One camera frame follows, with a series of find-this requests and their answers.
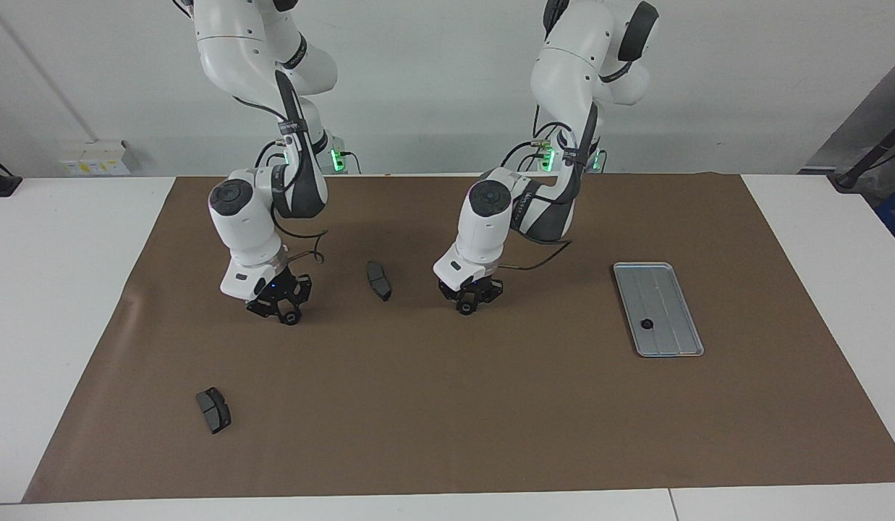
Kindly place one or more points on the short grey brake pad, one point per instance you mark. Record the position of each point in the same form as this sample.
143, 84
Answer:
214, 411

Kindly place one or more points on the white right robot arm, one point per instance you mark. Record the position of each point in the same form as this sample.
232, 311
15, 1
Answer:
244, 224

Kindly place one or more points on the silver metal tray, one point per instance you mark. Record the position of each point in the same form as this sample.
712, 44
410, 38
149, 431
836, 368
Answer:
671, 344

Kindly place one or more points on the black pole stand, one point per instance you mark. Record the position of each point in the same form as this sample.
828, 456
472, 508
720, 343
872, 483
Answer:
849, 179

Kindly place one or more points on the long grey brake pad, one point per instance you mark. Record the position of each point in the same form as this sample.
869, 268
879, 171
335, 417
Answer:
378, 281

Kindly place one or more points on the black clamp mount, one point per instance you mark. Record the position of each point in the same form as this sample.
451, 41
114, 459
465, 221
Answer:
0, 182

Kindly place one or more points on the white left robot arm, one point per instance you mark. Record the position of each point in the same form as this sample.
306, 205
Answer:
483, 231

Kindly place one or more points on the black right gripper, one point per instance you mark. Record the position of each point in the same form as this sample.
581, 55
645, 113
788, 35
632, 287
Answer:
281, 286

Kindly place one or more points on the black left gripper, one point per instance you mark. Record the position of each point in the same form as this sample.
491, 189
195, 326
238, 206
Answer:
472, 286

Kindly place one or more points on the brown table mat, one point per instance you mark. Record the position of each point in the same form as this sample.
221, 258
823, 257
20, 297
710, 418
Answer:
447, 405

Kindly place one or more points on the white wall socket box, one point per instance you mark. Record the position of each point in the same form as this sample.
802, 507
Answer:
92, 159

